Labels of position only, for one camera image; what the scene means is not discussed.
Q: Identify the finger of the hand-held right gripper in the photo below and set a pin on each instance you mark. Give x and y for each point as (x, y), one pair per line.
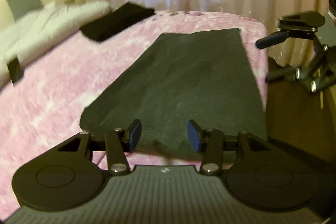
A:
(273, 39)

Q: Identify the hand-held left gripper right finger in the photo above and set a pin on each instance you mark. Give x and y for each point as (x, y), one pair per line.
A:
(194, 137)

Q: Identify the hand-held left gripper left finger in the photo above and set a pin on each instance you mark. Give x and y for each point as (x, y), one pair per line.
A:
(135, 134)

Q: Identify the dark grey pants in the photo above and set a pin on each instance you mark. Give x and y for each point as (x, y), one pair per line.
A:
(178, 77)

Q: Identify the pink rose rug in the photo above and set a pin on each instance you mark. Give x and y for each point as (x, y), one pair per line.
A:
(65, 87)

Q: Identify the black folded cloth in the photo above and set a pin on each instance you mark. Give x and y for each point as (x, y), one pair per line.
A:
(115, 20)

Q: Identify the black rectangular device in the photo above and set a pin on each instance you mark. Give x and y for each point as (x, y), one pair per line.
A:
(15, 69)

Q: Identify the white striped duvet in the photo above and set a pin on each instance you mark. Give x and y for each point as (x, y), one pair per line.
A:
(39, 27)

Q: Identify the grey pillow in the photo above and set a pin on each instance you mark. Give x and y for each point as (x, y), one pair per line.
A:
(25, 2)

